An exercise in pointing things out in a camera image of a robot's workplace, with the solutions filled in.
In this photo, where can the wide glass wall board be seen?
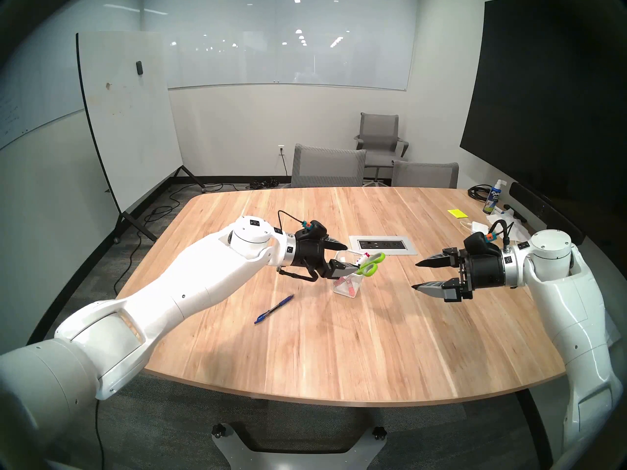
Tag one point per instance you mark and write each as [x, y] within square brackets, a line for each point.
[294, 43]

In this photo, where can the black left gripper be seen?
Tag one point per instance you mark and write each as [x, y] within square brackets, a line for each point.
[311, 253]

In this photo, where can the white power adapter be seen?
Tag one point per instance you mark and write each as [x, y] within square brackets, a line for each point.
[479, 225]

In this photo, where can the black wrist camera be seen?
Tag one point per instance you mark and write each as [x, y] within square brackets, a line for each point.
[480, 244]
[316, 230]

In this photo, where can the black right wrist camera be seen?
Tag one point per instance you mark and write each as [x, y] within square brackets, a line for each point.
[480, 244]

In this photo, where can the blue ballpoint pen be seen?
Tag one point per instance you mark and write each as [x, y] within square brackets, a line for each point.
[274, 308]

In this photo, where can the gray mesh office chair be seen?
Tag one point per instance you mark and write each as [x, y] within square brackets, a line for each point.
[426, 175]
[328, 168]

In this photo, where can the large black wall screen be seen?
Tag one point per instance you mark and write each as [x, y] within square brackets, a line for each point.
[539, 106]

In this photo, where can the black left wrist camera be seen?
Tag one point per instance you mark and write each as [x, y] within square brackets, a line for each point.
[316, 230]

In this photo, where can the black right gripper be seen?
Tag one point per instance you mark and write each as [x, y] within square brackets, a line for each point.
[485, 270]

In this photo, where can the white mesh pen holder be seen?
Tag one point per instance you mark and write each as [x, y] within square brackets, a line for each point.
[360, 285]

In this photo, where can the whiteboard cleaner spray bottle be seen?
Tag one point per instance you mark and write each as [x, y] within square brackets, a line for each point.
[491, 199]

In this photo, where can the white crumpled plastic sheet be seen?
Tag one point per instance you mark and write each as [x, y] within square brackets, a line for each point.
[514, 224]

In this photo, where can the black video sound bar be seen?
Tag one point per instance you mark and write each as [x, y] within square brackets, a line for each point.
[539, 207]

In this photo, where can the silver table outlet box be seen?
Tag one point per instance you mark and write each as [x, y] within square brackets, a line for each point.
[392, 245]

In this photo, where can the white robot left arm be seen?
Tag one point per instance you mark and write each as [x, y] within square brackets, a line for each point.
[171, 297]

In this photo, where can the orange white Expo marker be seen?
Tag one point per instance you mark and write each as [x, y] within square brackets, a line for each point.
[349, 288]

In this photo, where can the side wall whiteboard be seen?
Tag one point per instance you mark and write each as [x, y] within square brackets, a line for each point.
[29, 97]

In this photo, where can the rolling white whiteboard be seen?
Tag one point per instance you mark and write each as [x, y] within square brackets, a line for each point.
[127, 121]

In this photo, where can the yellow sticky note pad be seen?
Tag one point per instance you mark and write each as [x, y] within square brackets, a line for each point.
[457, 213]

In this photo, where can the gray office chair with armrests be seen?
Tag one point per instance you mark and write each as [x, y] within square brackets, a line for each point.
[379, 131]

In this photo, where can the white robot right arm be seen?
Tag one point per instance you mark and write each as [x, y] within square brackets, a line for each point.
[573, 297]

